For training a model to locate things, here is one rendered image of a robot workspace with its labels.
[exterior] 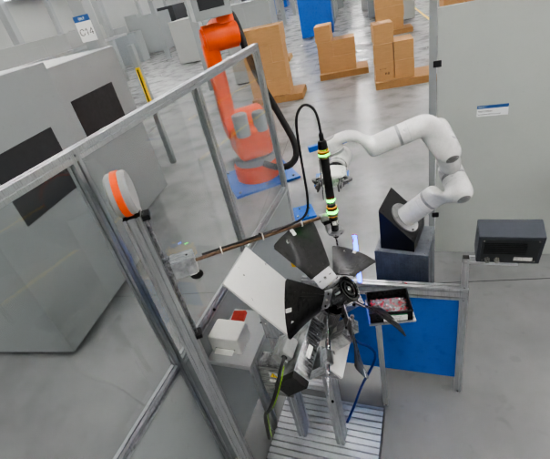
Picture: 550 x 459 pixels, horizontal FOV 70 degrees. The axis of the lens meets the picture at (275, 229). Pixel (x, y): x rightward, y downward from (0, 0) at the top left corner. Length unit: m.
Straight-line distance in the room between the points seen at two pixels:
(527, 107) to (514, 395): 1.92
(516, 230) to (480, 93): 1.48
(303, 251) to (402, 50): 7.61
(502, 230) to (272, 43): 7.93
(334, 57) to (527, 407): 9.14
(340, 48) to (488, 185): 7.68
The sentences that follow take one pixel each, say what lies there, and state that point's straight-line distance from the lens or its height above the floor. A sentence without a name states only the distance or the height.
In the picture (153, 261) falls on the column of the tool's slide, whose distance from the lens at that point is 1.49.
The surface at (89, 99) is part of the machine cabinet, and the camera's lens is 5.29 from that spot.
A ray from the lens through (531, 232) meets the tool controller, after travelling 2.03.
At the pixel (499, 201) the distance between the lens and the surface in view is 3.66.
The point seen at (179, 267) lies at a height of 1.55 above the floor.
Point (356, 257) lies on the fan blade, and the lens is 1.96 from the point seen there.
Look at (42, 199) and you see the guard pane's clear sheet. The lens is 1.38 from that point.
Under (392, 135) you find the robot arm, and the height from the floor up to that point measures 1.75.
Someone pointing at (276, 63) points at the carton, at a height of 0.84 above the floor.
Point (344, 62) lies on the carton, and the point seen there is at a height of 0.32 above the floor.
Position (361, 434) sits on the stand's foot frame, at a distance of 2.62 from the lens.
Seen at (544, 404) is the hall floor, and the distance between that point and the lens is 2.96.
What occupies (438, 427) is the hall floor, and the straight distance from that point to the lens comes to 2.75.
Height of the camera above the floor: 2.37
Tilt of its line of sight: 32 degrees down
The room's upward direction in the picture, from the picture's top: 14 degrees counter-clockwise
